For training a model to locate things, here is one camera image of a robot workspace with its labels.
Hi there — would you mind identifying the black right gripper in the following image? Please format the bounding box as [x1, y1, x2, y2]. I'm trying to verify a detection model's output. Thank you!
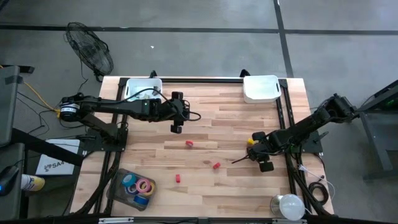
[231, 131, 282, 173]

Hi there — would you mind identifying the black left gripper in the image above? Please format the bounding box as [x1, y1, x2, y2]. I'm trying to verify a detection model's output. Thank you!
[157, 91, 191, 134]

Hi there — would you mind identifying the white plastic bin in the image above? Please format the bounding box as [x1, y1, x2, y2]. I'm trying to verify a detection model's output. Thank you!
[243, 75, 282, 104]
[124, 77, 164, 103]

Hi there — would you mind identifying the pink tape roll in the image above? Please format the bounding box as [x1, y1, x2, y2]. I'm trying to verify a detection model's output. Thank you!
[136, 178, 152, 194]

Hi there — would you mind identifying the light blue tape roll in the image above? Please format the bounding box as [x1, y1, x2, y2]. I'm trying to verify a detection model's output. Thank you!
[121, 173, 137, 188]

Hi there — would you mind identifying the dark blue tape roll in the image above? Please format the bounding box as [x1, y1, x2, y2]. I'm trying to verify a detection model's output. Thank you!
[132, 194, 150, 207]

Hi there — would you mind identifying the clear grey plastic bin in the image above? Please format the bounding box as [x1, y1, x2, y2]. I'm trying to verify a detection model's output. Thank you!
[105, 167, 157, 213]

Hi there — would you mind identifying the white dome table lamp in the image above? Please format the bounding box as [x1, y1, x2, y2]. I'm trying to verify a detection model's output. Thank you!
[269, 193, 307, 222]

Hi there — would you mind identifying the black floor fan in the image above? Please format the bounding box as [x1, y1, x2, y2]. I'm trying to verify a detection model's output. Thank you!
[64, 21, 114, 83]

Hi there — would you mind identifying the black side stand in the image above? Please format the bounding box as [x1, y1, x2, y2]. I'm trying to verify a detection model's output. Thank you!
[344, 79, 398, 181]

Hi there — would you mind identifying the white cardboard box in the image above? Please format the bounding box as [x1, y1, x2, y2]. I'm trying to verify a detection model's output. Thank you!
[35, 138, 81, 176]

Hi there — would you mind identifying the black diagonal stand beam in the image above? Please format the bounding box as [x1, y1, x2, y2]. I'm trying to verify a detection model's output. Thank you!
[11, 127, 85, 167]

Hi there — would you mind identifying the yellow spray can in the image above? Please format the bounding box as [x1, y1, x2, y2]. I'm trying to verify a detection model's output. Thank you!
[21, 173, 46, 192]

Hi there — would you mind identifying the grey desk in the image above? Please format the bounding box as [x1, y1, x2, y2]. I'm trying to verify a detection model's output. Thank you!
[0, 65, 21, 147]
[0, 142, 26, 220]

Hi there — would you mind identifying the black computer mouse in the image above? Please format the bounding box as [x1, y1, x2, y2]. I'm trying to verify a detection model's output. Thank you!
[0, 164, 20, 197]

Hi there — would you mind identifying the white cable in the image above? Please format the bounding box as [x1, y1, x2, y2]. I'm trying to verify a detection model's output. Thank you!
[297, 164, 337, 203]

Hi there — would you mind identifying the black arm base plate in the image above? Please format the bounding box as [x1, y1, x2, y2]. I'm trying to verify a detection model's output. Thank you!
[81, 127, 129, 153]
[277, 129, 325, 154]

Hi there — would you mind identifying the black coiled cable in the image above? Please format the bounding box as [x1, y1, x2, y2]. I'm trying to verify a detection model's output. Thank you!
[307, 182, 330, 206]

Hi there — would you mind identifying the silver frame bracket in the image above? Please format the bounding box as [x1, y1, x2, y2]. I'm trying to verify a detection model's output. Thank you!
[98, 217, 135, 224]
[271, 218, 308, 224]

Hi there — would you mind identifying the yellow extension cable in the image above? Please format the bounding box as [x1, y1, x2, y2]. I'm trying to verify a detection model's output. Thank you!
[23, 81, 62, 119]

